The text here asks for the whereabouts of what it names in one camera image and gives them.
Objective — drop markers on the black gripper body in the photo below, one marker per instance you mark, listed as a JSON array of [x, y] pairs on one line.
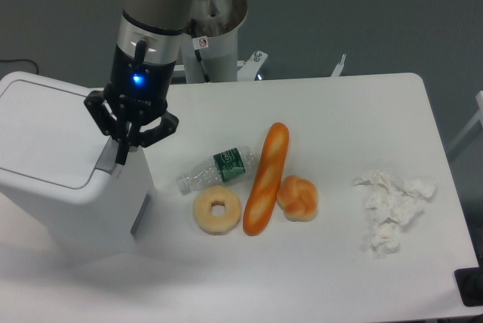
[[139, 87]]

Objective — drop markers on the crumpled white tissue small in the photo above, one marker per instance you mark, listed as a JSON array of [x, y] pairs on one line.
[[382, 239]]

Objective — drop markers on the white frame at right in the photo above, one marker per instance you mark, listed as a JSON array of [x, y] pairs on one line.
[[468, 133]]

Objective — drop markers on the orange baguette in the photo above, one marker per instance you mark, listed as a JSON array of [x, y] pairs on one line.
[[261, 201]]

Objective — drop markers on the crumpled white tissue large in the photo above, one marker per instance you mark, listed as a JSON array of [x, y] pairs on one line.
[[392, 199]]

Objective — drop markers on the clear plastic bottle green label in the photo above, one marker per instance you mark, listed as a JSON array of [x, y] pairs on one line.
[[223, 168]]

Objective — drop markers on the glazed donut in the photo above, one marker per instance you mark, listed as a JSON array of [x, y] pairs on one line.
[[217, 224]]

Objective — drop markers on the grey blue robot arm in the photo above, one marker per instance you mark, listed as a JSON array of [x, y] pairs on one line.
[[151, 31]]

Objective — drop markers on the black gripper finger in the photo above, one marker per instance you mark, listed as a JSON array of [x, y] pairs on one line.
[[128, 134], [100, 112]]

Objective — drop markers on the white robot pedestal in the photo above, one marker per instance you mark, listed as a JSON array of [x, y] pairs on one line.
[[209, 49]]

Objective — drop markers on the black device at edge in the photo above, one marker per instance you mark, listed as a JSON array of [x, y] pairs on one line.
[[469, 283]]

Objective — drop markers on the knotted bread roll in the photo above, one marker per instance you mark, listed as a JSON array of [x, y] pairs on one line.
[[298, 198]]

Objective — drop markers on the white trash can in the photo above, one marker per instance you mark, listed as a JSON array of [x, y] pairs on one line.
[[60, 169]]

